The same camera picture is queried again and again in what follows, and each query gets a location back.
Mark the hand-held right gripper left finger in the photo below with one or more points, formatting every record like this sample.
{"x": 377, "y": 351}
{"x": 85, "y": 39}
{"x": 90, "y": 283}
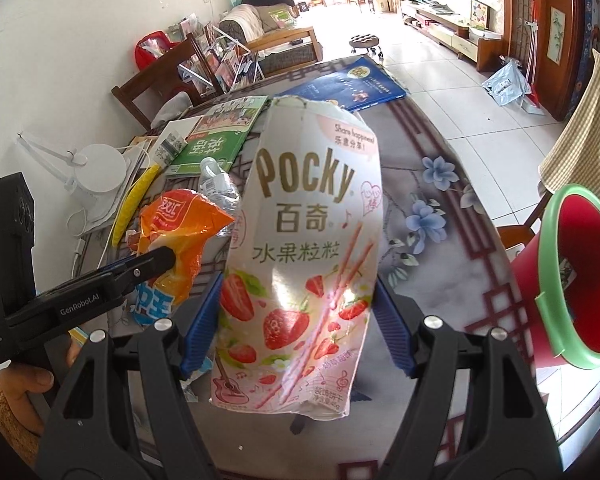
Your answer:
{"x": 202, "y": 322}

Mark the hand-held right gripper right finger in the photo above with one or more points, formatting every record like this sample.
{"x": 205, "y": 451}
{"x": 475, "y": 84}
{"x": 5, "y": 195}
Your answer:
{"x": 395, "y": 332}

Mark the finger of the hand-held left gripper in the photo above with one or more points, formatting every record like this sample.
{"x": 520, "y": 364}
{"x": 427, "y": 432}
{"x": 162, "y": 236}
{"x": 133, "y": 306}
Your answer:
{"x": 147, "y": 265}

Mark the orange snack bag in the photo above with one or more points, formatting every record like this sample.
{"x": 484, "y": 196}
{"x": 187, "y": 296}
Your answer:
{"x": 180, "y": 220}

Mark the black and white newsprint paper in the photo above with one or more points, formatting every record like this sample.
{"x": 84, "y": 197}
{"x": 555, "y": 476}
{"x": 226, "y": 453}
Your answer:
{"x": 171, "y": 148}

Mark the pink biscuit box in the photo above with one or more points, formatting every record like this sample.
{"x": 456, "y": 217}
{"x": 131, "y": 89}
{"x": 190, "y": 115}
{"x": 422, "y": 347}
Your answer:
{"x": 300, "y": 210}

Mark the red bucket with green rim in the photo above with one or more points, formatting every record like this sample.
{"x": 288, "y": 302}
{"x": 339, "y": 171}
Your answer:
{"x": 585, "y": 280}

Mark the person's left hand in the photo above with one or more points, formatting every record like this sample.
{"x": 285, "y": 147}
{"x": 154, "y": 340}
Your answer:
{"x": 27, "y": 385}

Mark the yellow corn-shaped stick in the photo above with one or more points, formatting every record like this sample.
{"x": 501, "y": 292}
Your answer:
{"x": 132, "y": 205}

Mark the white desk lamp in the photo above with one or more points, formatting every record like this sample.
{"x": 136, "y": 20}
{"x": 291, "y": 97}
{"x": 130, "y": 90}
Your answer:
{"x": 100, "y": 166}

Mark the clear plastic water bottle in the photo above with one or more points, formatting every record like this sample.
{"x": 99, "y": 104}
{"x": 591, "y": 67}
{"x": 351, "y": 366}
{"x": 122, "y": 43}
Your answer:
{"x": 217, "y": 180}

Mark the green textbook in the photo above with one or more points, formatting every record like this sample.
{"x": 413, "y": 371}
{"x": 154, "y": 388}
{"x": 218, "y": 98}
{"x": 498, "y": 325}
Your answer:
{"x": 215, "y": 140}

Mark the white paper sheet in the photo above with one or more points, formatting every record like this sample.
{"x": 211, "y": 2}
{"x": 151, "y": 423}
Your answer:
{"x": 180, "y": 125}

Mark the wooden chair with cloth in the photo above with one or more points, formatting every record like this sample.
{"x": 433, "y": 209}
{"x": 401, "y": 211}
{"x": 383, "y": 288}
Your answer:
{"x": 517, "y": 240}

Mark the dark wooden chair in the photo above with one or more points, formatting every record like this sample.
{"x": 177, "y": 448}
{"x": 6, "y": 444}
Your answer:
{"x": 165, "y": 80}

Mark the red bag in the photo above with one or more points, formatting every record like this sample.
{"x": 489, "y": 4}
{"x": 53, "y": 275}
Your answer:
{"x": 152, "y": 50}

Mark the blue book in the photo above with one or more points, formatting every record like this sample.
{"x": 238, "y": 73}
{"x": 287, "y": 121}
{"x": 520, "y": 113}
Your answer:
{"x": 360, "y": 85}

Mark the wooden side table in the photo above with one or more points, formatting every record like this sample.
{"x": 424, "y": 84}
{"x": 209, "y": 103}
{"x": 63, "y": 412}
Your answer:
{"x": 290, "y": 52}

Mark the beige checkered cloth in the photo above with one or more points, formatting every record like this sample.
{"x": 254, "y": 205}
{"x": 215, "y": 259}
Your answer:
{"x": 585, "y": 150}

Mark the beige sofa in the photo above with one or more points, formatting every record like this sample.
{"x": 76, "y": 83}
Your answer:
{"x": 250, "y": 17}

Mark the blue plastic bag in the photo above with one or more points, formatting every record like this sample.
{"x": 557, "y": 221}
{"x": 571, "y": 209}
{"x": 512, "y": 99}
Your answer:
{"x": 505, "y": 84}

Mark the black rolling stool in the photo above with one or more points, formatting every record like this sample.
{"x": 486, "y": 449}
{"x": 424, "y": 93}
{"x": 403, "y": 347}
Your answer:
{"x": 366, "y": 42}

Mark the white mop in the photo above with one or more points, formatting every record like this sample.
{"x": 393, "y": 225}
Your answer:
{"x": 530, "y": 60}

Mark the low television cabinet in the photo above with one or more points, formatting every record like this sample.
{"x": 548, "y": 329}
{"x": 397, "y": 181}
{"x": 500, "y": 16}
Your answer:
{"x": 450, "y": 30}

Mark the colourful framed board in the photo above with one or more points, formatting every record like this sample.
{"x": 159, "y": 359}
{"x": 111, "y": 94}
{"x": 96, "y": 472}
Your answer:
{"x": 479, "y": 14}

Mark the framed bamboo painting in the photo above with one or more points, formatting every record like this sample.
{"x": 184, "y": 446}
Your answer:
{"x": 556, "y": 35}

